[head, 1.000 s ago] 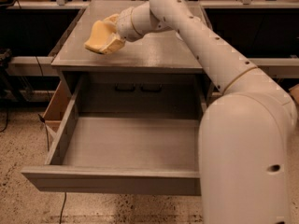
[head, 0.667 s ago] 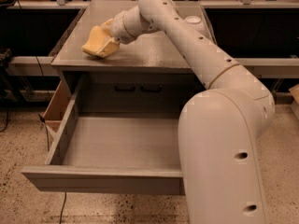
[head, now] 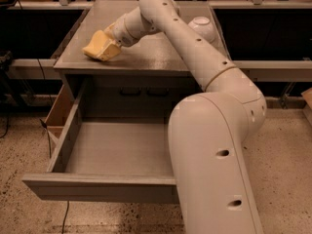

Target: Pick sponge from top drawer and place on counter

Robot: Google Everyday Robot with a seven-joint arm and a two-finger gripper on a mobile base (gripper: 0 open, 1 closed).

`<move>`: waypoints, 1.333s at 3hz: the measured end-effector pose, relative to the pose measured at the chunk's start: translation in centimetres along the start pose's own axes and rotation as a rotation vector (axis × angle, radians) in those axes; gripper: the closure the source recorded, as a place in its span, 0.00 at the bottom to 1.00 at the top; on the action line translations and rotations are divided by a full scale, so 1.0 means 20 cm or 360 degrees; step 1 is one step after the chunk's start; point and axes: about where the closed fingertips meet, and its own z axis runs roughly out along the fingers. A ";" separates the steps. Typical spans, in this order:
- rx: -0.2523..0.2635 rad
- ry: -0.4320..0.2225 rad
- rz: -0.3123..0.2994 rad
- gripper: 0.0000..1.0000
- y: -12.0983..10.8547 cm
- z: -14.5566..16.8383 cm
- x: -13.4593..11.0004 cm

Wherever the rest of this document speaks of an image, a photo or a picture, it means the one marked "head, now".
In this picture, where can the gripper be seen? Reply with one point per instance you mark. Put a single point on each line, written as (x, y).
(121, 33)

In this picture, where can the yellow sponge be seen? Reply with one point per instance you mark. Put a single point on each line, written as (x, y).
(94, 49)

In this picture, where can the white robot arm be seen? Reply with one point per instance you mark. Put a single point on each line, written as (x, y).
(206, 131)

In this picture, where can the grey cabinet with counter top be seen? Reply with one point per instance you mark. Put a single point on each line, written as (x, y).
(151, 63)

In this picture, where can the grey open top drawer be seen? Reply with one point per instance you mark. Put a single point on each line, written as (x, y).
(103, 157)

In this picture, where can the white upturned bowl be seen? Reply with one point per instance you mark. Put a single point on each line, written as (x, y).
(204, 27)

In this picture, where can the black handle left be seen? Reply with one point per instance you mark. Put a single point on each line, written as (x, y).
(130, 92)

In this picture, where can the black handle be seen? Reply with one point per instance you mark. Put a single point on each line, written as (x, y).
(130, 92)
(157, 92)

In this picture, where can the black handle right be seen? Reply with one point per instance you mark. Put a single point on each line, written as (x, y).
(157, 92)

